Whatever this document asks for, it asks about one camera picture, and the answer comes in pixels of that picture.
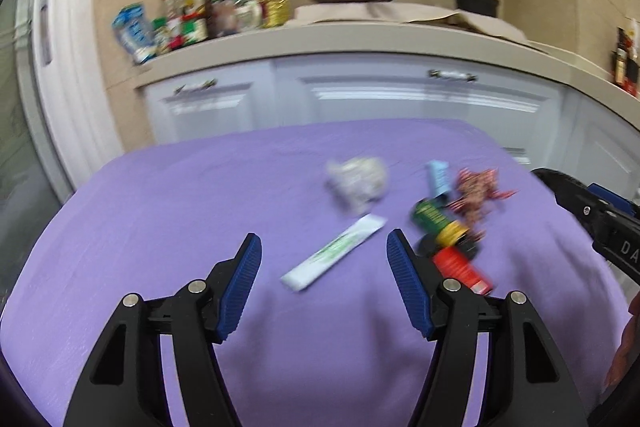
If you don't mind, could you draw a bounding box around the narrow white cabinet door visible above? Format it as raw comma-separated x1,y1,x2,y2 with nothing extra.
137,74,276,145

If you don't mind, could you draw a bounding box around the wide white cabinet door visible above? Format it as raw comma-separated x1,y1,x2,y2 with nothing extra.
272,57,566,152

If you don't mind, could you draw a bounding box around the blue snack bag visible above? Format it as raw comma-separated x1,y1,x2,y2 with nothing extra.
111,3,158,65

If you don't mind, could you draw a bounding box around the red checked ribbon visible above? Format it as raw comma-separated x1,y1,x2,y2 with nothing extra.
447,167,518,240

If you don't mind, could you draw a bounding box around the purple tablecloth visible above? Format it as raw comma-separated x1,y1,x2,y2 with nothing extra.
0,118,633,427

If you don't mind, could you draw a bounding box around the small light blue tube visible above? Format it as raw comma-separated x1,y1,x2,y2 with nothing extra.
425,160,451,200

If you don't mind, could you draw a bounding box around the small red bottle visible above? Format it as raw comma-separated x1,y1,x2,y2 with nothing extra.
417,234,495,297

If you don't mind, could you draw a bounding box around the dark olive oil bottle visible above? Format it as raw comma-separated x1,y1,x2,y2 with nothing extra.
609,27,628,85

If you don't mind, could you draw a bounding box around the beige stove cover sheet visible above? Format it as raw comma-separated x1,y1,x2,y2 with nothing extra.
405,7,548,52
295,2,451,25

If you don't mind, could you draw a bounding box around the person's right hand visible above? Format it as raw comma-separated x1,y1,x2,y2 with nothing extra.
604,307,640,400

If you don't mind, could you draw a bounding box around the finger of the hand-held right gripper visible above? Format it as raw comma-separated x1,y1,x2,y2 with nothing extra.
587,183,640,214
532,167,608,228

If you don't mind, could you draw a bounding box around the beige stone countertop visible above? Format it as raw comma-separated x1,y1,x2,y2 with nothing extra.
132,22,640,92

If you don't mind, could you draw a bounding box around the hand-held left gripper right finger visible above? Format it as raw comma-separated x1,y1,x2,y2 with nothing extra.
386,228,588,427

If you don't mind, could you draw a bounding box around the white paper ball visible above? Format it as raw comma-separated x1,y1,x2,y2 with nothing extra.
324,157,390,214

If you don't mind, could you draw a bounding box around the small green bottle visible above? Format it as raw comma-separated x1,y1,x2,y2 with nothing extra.
411,198,483,258

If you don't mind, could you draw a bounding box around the black container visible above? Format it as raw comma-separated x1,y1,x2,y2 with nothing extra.
625,57,640,98

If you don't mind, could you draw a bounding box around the black pot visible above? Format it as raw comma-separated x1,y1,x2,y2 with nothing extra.
450,0,501,18

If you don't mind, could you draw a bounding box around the ceramic cabinet handle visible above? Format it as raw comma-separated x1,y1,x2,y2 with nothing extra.
428,68,478,82
173,79,218,96

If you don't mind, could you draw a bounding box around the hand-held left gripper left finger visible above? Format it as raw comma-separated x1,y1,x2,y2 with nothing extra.
62,232,263,427

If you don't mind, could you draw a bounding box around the white and teal tube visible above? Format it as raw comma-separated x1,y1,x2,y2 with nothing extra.
280,213,388,293

